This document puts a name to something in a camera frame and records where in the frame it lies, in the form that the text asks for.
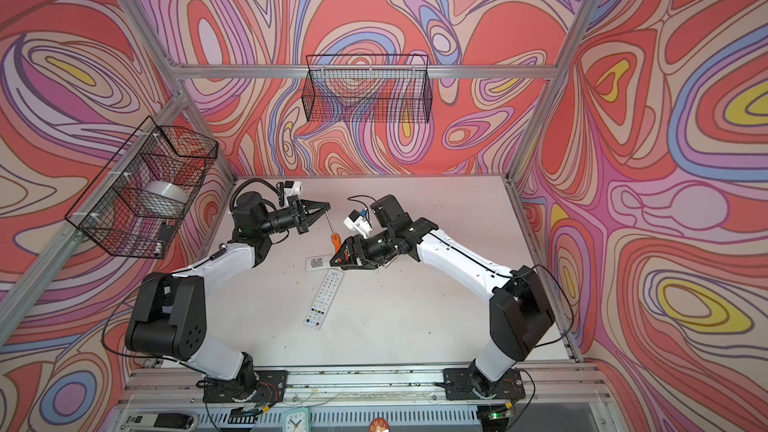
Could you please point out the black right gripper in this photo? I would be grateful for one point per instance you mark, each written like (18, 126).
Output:
(369, 261)

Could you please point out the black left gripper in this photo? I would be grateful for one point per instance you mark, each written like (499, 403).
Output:
(296, 215)

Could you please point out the orange handled screwdriver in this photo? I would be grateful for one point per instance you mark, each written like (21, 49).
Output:
(334, 236)

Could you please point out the white remote control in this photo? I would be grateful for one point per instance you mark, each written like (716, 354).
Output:
(317, 263)

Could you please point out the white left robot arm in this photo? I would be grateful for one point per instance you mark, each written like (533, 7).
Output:
(169, 318)

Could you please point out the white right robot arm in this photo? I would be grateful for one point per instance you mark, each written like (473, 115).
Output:
(520, 313)

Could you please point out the white remote with coloured buttons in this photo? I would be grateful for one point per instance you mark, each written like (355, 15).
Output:
(324, 298)

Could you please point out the white roll in basket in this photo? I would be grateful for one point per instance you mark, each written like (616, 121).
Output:
(163, 199)

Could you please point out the small white clock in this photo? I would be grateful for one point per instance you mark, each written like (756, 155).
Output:
(296, 420)

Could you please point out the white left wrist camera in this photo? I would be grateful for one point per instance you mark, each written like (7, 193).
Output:
(291, 188)

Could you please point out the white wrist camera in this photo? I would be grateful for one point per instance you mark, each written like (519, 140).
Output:
(291, 188)
(357, 222)

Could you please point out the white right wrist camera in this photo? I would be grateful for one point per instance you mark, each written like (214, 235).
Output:
(357, 222)

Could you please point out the black wire basket back wall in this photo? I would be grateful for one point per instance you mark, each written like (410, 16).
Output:
(368, 88)

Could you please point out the black wire basket wall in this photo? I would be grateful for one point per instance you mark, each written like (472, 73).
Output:
(368, 88)
(113, 219)

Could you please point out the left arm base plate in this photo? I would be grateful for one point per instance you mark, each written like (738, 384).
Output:
(266, 387)

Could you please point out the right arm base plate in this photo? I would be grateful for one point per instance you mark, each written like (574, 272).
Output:
(465, 384)

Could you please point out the black wire basket left wall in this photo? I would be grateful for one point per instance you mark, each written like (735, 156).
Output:
(113, 219)

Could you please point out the black white device front rail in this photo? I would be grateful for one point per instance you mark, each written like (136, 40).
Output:
(161, 421)

